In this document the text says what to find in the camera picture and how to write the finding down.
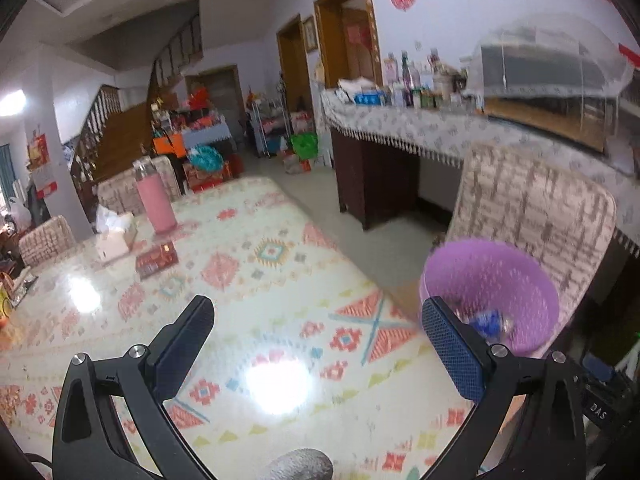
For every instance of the orange bag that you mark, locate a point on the orange bag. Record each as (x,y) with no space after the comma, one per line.
(169,144)

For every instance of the purple plastic basket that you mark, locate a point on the purple plastic basket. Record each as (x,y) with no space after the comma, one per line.
(490,280)

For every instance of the green bag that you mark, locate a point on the green bag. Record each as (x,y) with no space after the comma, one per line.
(304,145)

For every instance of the white tissue box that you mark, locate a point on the white tissue box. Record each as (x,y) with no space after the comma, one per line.
(115,247)

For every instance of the dark red flat box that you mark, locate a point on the dark red flat box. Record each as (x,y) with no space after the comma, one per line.
(157,260)

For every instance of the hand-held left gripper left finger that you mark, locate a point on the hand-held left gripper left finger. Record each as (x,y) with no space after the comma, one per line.
(182,355)

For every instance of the blue box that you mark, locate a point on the blue box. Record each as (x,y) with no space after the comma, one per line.
(369,98)

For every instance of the pink thermos bottle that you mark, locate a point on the pink thermos bottle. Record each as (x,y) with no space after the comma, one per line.
(155,205)

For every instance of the red wall calendar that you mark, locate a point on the red wall calendar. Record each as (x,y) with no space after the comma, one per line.
(40,160)

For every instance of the sideboard with patterned cloth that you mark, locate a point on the sideboard with patterned cloth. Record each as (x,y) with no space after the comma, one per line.
(400,125)

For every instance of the framed wall picture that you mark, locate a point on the framed wall picture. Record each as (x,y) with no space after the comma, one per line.
(309,33)

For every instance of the group of bottles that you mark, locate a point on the group of bottles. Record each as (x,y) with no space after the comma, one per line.
(425,87)

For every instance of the white mesh food cover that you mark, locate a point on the white mesh food cover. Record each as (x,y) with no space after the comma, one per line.
(550,60)

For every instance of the wooden staircase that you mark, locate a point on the wooden staircase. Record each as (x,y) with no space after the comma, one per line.
(120,130)

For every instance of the patterned fabric chair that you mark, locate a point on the patterned fabric chair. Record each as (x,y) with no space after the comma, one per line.
(47,240)
(117,195)
(530,210)

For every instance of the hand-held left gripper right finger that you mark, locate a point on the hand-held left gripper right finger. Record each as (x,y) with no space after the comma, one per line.
(452,355)

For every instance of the teal bag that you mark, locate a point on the teal bag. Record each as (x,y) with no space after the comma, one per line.
(205,157)

